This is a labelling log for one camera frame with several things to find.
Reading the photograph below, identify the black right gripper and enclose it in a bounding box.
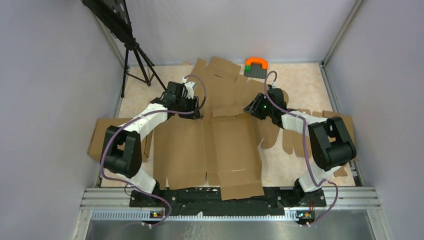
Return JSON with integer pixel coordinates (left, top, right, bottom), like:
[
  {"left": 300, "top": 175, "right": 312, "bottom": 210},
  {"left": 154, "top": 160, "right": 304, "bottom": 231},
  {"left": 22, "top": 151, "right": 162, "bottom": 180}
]
[{"left": 243, "top": 93, "right": 274, "bottom": 121}]

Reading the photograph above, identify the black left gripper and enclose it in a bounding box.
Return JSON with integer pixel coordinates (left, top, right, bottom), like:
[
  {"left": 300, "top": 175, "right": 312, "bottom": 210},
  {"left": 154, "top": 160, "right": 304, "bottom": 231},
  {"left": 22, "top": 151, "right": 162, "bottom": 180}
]
[{"left": 175, "top": 94, "right": 201, "bottom": 120}]

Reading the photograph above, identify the large cardboard box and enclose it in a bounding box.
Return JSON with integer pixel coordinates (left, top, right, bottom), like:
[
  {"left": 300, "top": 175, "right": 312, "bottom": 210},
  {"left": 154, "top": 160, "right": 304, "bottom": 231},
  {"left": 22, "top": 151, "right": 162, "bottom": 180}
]
[{"left": 153, "top": 108, "right": 265, "bottom": 201}]

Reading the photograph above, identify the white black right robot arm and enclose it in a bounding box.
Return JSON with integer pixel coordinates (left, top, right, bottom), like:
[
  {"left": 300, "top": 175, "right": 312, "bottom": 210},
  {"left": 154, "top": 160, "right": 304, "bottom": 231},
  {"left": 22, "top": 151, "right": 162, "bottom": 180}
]
[{"left": 244, "top": 86, "right": 357, "bottom": 206}]

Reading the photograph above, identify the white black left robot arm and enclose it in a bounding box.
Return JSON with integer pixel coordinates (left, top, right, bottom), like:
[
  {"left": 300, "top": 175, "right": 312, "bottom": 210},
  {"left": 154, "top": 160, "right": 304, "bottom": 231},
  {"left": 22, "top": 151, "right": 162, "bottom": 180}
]
[{"left": 100, "top": 80, "right": 202, "bottom": 207}]

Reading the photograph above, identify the folded brown cardboard box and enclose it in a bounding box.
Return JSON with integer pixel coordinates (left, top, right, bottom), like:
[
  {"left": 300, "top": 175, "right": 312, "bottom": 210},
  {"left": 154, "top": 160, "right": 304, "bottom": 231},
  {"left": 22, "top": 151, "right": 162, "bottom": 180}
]
[{"left": 87, "top": 118, "right": 153, "bottom": 163}]

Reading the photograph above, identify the flat cardboard blank underneath left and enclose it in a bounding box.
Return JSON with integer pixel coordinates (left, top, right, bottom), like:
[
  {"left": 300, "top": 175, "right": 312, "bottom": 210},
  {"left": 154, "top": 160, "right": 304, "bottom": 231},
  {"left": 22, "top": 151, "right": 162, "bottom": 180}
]
[{"left": 188, "top": 56, "right": 289, "bottom": 115}]

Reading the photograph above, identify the flat cardboard blank at right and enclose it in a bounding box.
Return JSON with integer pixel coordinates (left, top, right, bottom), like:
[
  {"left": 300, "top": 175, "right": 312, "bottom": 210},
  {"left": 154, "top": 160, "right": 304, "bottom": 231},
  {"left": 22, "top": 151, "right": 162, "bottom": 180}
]
[{"left": 256, "top": 108, "right": 357, "bottom": 178}]

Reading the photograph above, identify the orange green grey toy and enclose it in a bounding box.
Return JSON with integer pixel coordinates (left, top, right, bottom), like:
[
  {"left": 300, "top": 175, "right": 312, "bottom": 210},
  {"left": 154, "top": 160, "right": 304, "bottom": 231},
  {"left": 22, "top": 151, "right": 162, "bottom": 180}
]
[{"left": 243, "top": 57, "right": 269, "bottom": 79}]

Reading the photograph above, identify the black tripod stand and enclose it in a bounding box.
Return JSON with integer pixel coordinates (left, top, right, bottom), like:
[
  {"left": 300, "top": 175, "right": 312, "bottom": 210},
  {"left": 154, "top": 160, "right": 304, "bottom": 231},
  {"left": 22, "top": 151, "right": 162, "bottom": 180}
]
[{"left": 82, "top": 0, "right": 166, "bottom": 98}]

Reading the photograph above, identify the aluminium frame rail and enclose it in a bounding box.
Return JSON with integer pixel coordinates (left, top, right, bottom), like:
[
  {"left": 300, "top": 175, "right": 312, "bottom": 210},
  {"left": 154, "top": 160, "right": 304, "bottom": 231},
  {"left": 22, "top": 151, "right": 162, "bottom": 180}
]
[{"left": 71, "top": 187, "right": 392, "bottom": 240}]

